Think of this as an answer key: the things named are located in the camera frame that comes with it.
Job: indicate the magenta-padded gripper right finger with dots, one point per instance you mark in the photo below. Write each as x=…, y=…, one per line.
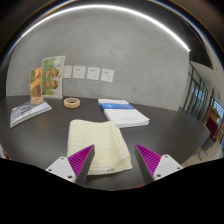
x=151, y=163

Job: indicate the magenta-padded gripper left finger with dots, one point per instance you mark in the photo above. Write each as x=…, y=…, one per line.
x=78, y=163

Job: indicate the cream ribbed towel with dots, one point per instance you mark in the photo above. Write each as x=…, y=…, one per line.
x=98, y=143

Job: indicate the plain white booklet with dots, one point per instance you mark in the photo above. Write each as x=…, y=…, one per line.
x=128, y=117

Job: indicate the white booklet with blue band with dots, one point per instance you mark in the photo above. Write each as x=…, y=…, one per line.
x=115, y=104

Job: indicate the grey photo book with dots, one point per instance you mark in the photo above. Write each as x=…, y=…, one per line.
x=28, y=111

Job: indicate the black-framed glass partition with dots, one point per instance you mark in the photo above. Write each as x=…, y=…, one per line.
x=196, y=93

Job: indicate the orange sign on wooden base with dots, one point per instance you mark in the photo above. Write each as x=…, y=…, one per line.
x=36, y=85

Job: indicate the green menu in acrylic stand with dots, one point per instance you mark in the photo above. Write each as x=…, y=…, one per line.
x=52, y=76

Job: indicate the curved ceiling light strip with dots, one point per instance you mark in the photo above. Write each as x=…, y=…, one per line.
x=110, y=6

